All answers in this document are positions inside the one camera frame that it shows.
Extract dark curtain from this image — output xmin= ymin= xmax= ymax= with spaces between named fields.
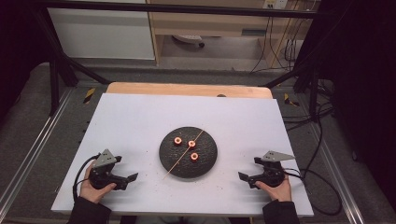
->
xmin=311 ymin=0 xmax=396 ymax=213
xmin=0 ymin=0 xmax=55 ymax=125

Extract thin bamboo skewer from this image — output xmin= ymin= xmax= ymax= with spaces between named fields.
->
xmin=162 ymin=129 xmax=205 ymax=181

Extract person's left hand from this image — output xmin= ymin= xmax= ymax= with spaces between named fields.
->
xmin=78 ymin=164 xmax=118 ymax=205

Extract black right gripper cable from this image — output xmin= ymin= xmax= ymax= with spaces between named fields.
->
xmin=283 ymin=167 xmax=344 ymax=217

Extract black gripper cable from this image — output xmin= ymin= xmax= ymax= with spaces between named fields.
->
xmin=283 ymin=167 xmax=344 ymax=217
xmin=72 ymin=153 xmax=101 ymax=202

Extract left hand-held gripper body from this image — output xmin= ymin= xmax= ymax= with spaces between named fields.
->
xmin=89 ymin=148 xmax=129 ymax=191

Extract round black plate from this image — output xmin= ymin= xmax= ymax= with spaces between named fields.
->
xmin=159 ymin=126 xmax=219 ymax=179

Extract person's legs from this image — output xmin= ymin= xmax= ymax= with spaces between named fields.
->
xmin=120 ymin=215 xmax=251 ymax=224

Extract white board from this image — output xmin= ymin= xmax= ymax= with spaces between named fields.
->
xmin=50 ymin=92 xmax=315 ymax=217

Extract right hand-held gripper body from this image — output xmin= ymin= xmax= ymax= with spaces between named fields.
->
xmin=247 ymin=150 xmax=296 ymax=189

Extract black metal stand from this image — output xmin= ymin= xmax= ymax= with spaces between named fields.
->
xmin=32 ymin=7 xmax=112 ymax=117
xmin=263 ymin=18 xmax=323 ymax=120

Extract person's right hand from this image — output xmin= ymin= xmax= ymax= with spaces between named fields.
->
xmin=255 ymin=175 xmax=293 ymax=203

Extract white cabinet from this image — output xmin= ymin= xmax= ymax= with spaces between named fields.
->
xmin=47 ymin=0 xmax=156 ymax=61

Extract white chair base with caster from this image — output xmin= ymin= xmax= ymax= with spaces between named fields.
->
xmin=172 ymin=34 xmax=206 ymax=49

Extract light wooden desk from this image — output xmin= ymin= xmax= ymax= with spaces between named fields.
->
xmin=146 ymin=0 xmax=314 ymax=69

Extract black metal frame bar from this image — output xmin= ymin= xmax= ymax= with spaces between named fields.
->
xmin=32 ymin=0 xmax=323 ymax=20

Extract black floor cables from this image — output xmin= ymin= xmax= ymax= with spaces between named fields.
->
xmin=281 ymin=77 xmax=335 ymax=133

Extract aluminium rail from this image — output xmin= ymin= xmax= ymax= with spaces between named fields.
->
xmin=0 ymin=88 xmax=75 ymax=213
xmin=306 ymin=120 xmax=366 ymax=224

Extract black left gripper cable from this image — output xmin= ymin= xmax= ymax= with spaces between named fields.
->
xmin=72 ymin=153 xmax=101 ymax=202

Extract wooden table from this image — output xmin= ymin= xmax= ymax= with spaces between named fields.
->
xmin=106 ymin=81 xmax=274 ymax=100

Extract hanging black cables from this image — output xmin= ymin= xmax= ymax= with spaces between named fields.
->
xmin=249 ymin=13 xmax=304 ymax=75

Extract white wall socket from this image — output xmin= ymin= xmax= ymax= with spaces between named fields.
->
xmin=262 ymin=0 xmax=290 ymax=10

